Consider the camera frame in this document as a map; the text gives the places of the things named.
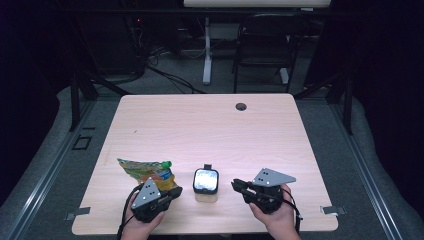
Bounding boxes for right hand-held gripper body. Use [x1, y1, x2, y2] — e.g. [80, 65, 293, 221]
[242, 167, 297, 215]

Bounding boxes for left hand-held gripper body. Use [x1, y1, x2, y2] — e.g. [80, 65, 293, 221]
[130, 177, 179, 224]

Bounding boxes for yellow green spouted food pouch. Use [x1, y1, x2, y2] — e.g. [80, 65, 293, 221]
[117, 160, 178, 192]

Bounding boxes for person's right hand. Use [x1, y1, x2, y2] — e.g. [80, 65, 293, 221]
[249, 184, 302, 240]

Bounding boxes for person's left hand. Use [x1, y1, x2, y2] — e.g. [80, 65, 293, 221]
[120, 194, 166, 240]

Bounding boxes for black metal stand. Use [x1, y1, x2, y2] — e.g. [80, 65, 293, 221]
[68, 71, 131, 132]
[293, 71, 354, 136]

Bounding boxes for white desk leg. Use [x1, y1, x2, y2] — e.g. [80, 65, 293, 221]
[202, 16, 213, 86]

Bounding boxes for black folding chair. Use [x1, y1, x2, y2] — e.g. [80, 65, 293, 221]
[232, 13, 309, 94]

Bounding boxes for white background desk top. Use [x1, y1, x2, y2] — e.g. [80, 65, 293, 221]
[183, 0, 332, 8]

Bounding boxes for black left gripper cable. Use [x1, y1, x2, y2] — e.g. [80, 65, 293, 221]
[116, 184, 144, 240]

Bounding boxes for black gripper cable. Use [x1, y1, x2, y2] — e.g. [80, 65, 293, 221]
[116, 184, 144, 240]
[281, 188, 303, 234]

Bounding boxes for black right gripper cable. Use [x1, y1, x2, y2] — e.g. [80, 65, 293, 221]
[281, 188, 303, 234]

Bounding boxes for grey metal table bracket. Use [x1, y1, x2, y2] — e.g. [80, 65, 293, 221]
[64, 206, 92, 221]
[320, 205, 347, 216]

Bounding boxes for metal floor rail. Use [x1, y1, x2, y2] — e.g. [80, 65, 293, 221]
[329, 103, 405, 240]
[6, 99, 98, 240]

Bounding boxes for black floor cables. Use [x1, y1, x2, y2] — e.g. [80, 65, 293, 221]
[145, 46, 208, 95]

